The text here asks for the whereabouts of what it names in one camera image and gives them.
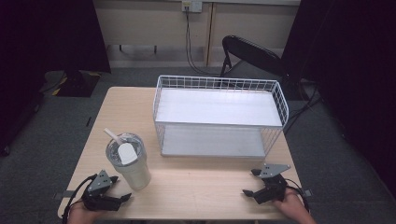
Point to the dark stand base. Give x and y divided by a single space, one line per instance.
76 82

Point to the black folding chair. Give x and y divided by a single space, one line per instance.
252 54

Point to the white wall socket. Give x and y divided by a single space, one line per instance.
191 5

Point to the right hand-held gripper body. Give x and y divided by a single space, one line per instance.
271 191

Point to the person's right hand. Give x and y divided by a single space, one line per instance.
292 205

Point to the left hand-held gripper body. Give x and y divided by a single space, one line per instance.
100 183

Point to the black curtain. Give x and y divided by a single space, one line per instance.
46 34
351 62

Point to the person's left hand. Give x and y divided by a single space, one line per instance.
79 215

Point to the small black floor item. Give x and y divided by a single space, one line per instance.
89 121

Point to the clear lidded tumbler cup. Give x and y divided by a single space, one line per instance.
132 169

